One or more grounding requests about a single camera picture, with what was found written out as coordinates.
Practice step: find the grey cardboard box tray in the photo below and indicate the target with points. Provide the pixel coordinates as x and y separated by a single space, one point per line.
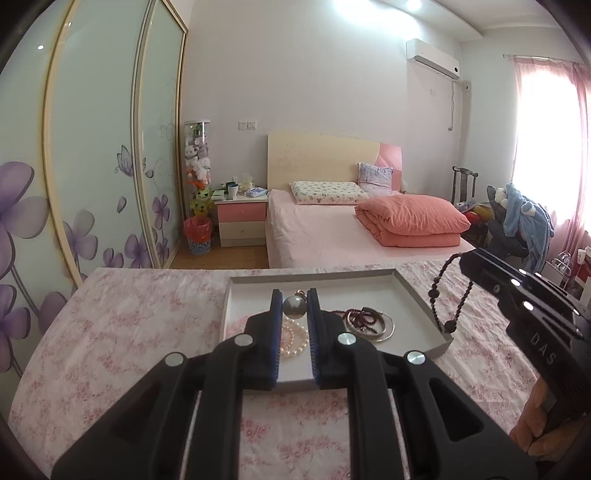
351 290

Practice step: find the white air conditioner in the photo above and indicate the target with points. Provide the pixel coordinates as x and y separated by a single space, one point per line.
434 57

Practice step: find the purple floral pillow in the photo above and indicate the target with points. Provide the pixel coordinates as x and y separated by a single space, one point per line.
376 175

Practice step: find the patterned cream pillow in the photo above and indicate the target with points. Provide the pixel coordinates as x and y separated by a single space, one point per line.
328 193

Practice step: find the pink curtain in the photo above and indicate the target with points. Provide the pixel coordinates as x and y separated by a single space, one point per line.
531 115

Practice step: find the grey pearl pendant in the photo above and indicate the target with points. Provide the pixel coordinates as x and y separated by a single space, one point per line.
294 306

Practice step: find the folded orange duvet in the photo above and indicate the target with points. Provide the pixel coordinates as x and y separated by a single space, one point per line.
411 221

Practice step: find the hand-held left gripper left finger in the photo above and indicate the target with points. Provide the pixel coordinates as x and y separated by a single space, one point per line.
276 337

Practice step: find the white wall switch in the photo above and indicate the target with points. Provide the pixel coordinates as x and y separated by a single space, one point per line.
247 125

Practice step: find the clear plush toy display tube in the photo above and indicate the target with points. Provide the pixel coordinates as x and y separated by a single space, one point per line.
198 166

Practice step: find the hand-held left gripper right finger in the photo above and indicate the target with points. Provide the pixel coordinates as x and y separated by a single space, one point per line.
313 337

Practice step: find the person's right hand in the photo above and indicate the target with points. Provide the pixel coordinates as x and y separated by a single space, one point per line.
531 420

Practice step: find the cream and pink headboard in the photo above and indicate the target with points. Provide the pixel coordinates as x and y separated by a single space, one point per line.
318 157

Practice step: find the red trash bin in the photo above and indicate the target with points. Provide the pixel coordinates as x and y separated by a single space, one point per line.
198 235

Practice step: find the white mug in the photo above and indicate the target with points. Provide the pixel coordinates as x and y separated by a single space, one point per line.
232 191

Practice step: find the pink nightstand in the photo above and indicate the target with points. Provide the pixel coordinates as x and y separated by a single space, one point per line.
242 221

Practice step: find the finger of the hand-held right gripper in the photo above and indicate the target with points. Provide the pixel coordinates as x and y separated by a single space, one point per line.
489 277

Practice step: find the floral sliding wardrobe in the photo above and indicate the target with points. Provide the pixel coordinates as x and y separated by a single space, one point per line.
92 138

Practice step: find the dark wooden chair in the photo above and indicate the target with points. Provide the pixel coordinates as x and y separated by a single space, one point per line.
464 184

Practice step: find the pink floral bed sheet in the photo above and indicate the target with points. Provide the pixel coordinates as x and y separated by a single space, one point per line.
115 323

